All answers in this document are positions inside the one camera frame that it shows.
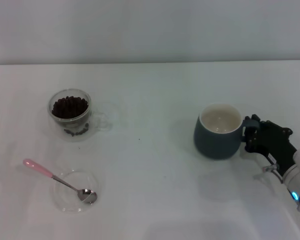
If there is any coffee beans pile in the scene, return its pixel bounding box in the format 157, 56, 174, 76
51, 95, 89, 120

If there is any pink-handled metal spoon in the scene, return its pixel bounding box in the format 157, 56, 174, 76
22, 158, 98, 205

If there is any dark teal ceramic mug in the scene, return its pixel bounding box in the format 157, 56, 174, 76
193, 103, 260, 161

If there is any double-walled glass cup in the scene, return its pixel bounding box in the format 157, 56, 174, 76
47, 88, 113, 143

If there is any clear glass saucer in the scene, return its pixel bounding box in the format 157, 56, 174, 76
52, 169, 101, 215

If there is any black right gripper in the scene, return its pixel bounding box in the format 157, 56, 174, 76
244, 114, 298, 176

